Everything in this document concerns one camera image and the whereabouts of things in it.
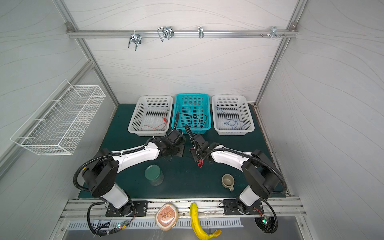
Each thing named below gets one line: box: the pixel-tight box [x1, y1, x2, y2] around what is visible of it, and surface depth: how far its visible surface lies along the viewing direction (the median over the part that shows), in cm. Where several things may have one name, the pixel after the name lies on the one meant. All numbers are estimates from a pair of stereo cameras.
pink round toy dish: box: [155, 202, 179, 231], surface depth 70 cm
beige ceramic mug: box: [221, 173, 235, 192], surface depth 80 cm
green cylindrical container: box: [144, 164, 164, 186], surface depth 77 cm
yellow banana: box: [190, 202, 222, 240], surface depth 66 cm
